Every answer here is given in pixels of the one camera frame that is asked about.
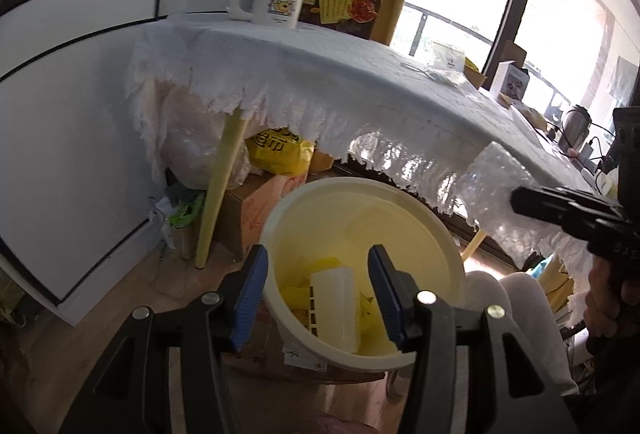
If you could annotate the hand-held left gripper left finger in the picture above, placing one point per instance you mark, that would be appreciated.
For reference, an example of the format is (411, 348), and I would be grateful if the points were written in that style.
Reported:
(250, 299)

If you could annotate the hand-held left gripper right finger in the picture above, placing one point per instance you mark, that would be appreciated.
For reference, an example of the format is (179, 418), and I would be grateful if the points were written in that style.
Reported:
(387, 294)

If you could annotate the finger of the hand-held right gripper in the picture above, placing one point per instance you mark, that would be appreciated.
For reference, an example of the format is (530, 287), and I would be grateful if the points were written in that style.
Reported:
(560, 206)

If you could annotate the yellow plastic bag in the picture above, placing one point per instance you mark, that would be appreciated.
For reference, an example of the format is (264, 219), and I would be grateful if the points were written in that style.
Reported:
(295, 296)

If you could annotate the white plastic tray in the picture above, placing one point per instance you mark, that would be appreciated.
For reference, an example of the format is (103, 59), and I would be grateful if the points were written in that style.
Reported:
(332, 309)

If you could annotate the pale yellow plastic bin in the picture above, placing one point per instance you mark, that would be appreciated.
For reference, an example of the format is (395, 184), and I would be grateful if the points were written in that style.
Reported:
(400, 234)

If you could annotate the clear bubble wrap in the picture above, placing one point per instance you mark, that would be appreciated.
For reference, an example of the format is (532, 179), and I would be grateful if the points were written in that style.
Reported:
(500, 179)

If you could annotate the clear plastic wrapper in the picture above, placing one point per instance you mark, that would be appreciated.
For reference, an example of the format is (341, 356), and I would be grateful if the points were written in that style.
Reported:
(440, 75)

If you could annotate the white paper bag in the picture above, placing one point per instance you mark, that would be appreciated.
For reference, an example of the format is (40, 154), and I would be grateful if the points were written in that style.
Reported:
(447, 54)

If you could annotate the person's right forearm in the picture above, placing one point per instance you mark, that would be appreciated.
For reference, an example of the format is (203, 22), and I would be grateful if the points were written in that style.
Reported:
(615, 389)

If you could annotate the person's right hand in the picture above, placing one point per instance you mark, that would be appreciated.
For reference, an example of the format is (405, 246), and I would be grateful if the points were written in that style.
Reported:
(607, 299)

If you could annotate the steel electric kettle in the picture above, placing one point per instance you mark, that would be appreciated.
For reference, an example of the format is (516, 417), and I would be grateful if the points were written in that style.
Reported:
(574, 129)

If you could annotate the printed cardboard box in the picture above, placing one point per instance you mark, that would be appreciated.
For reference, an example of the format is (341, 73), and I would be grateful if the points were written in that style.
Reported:
(255, 214)

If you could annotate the yellow table leg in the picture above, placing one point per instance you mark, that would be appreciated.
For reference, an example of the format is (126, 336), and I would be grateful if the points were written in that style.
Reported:
(220, 194)
(472, 245)

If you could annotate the kraft paper bag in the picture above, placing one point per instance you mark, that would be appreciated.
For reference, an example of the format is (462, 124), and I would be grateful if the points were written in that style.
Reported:
(530, 114)

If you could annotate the green plastic bag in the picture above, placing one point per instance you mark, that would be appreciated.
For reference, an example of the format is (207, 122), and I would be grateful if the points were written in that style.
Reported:
(186, 213)

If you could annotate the person's grey pants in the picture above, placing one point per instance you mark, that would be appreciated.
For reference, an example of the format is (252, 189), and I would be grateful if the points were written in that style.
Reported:
(525, 329)

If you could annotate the white product box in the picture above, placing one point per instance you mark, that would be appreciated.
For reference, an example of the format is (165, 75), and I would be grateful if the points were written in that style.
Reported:
(515, 82)

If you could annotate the yellow shopping bag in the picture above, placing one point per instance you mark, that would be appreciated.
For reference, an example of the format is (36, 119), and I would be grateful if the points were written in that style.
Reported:
(277, 149)

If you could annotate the small cardboard tray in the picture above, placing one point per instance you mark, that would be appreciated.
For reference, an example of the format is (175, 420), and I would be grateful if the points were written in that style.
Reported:
(475, 78)

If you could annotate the brown cardboard box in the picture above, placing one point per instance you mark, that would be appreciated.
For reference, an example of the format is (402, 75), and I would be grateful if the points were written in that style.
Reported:
(512, 52)

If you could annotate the bunch of yellow sachets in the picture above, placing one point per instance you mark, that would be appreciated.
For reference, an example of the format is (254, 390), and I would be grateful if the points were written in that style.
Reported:
(470, 62)

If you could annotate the large clear plastic bag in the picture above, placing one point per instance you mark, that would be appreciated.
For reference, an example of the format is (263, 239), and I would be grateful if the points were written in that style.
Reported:
(185, 129)

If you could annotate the balcony railing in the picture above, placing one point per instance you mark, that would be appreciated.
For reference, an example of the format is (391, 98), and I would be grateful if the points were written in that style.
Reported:
(417, 34)

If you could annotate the white lace tablecloth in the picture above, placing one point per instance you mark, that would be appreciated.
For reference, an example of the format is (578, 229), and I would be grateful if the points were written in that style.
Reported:
(325, 79)

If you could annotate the black and white wardrobe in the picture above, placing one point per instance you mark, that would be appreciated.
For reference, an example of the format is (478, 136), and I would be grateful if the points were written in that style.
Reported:
(75, 139)

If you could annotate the white cartoon mug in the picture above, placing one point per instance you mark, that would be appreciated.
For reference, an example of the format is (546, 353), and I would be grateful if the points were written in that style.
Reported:
(277, 9)

